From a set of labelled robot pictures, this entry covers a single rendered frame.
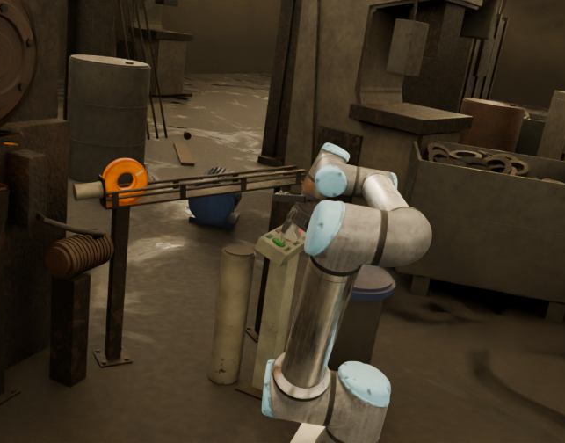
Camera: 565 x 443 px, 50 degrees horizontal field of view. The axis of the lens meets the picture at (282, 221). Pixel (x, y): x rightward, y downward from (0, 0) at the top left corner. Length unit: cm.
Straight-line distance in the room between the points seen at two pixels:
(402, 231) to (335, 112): 293
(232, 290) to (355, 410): 71
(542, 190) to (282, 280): 165
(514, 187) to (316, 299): 209
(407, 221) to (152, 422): 123
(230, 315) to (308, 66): 238
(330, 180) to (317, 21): 254
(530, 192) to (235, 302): 174
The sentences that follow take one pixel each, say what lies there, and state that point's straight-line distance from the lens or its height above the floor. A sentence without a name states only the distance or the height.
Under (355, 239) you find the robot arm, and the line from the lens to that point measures 119.
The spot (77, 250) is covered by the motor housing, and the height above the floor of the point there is 51.
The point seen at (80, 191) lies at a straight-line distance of 213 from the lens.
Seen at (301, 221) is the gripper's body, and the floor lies 70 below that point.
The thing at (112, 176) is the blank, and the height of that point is 73.
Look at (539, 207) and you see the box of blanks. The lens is 333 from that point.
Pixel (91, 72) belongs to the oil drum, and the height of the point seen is 81.
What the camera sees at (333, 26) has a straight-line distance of 414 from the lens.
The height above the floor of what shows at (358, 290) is 42.
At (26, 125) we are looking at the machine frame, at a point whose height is 87.
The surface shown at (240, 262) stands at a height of 50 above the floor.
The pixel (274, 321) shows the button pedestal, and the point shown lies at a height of 30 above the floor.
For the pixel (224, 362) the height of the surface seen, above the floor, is 9.
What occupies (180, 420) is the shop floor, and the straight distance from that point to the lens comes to 215.
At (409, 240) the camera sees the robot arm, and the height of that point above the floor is 92.
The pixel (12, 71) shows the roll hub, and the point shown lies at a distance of 185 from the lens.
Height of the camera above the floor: 129
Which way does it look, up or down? 18 degrees down
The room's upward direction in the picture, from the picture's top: 8 degrees clockwise
